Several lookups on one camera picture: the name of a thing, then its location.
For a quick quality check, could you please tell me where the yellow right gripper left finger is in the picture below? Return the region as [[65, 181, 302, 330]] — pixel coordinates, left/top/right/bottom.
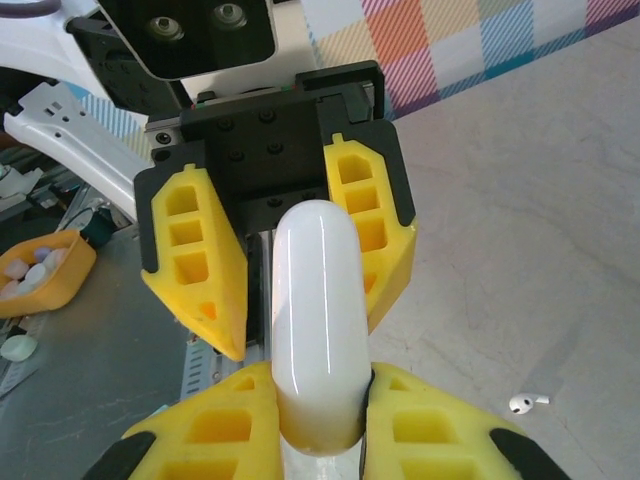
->
[[83, 360, 287, 480]]

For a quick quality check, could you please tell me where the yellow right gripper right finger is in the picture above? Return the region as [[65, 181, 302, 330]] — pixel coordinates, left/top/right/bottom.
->
[[358, 362, 575, 480]]

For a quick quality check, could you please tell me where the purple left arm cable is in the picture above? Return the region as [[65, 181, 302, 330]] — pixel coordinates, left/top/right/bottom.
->
[[0, 0, 64, 20]]

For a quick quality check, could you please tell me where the white earbud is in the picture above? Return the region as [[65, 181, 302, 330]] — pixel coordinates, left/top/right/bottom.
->
[[508, 392, 551, 415]]

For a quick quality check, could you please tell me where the mint green alarm clock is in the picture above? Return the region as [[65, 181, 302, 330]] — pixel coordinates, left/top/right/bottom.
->
[[0, 333, 40, 362]]

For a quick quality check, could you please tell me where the slotted grey cable duct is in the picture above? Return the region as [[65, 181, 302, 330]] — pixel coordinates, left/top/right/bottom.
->
[[177, 319, 274, 416]]

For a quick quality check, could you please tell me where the yellow plastic bin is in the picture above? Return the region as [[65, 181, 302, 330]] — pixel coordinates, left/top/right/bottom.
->
[[0, 228, 99, 320]]

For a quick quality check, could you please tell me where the white earbud case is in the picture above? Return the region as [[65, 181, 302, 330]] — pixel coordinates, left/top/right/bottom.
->
[[22, 263, 49, 287], [271, 198, 375, 480]]

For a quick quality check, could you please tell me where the dark teal round knob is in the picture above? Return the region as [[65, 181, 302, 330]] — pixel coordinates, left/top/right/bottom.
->
[[79, 207, 115, 249]]

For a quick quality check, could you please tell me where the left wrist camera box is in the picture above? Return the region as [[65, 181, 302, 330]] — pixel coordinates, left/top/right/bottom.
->
[[94, 0, 279, 81]]

